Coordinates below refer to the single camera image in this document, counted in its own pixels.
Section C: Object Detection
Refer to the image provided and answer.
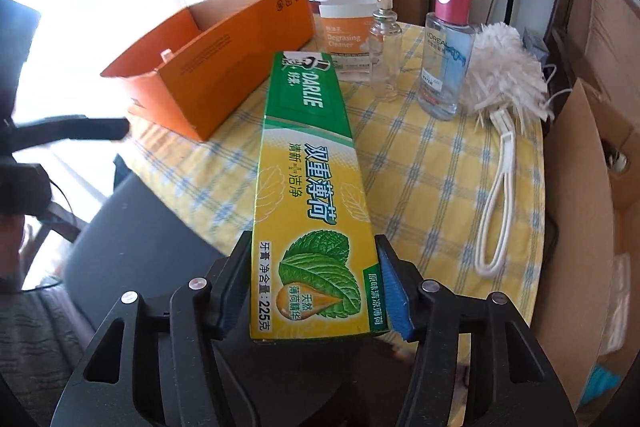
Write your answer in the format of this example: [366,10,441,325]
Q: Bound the brown wooden sofa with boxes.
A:
[544,0,640,108]

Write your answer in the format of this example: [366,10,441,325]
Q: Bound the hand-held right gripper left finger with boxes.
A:
[50,231,253,427]

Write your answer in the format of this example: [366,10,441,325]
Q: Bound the clear bottle pink white cap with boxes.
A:
[417,0,488,120]

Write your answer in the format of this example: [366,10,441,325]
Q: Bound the orange cardboard box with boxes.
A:
[100,0,317,142]

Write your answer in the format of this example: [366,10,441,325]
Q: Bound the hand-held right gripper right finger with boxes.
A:
[375,233,576,427]

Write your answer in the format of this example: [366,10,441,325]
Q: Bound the large brown sofa cushion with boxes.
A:
[567,0,640,75]

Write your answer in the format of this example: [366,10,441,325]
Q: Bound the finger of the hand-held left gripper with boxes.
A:
[10,115,130,154]

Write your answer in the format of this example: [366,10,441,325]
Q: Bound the yellow checked tablecloth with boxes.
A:
[122,19,547,388]

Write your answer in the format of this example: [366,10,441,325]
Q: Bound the blue white small box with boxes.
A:
[520,27,551,64]

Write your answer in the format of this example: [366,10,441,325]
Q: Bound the green yellow toothpaste box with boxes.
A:
[249,51,392,344]

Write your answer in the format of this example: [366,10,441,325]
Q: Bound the white fluffy duster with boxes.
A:
[460,23,557,279]

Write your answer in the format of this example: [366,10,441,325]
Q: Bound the person's grey knit clothing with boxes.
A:
[0,284,98,408]

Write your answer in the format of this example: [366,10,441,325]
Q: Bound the open brown cardboard box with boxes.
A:
[533,78,640,414]

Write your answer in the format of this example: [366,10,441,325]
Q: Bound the pink powder puff packet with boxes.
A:
[307,0,386,82]

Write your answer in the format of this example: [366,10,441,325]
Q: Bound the small glass spray bottle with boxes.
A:
[369,0,403,102]

